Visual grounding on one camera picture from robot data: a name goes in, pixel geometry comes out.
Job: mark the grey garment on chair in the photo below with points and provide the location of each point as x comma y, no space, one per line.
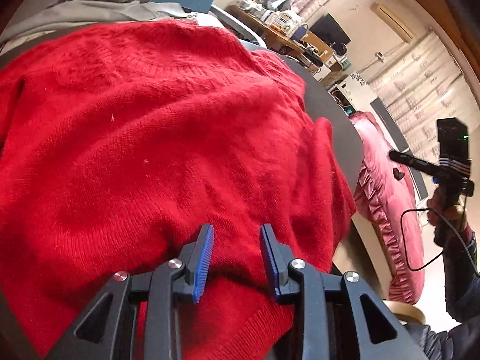
63,14

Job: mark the red knit sweater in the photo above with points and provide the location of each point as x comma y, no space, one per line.
150,164

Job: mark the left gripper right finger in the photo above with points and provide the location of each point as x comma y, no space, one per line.
336,316

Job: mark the black monitor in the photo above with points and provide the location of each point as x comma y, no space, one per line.
331,33

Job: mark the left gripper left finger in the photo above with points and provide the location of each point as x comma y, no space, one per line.
107,326

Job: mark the wall air conditioner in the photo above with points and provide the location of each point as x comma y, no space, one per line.
394,22

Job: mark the pink ruffled bedding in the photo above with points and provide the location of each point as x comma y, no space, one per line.
385,196

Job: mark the cluttered wooden desk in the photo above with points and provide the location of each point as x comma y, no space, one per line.
284,34

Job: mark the right hand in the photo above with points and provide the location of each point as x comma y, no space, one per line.
443,218

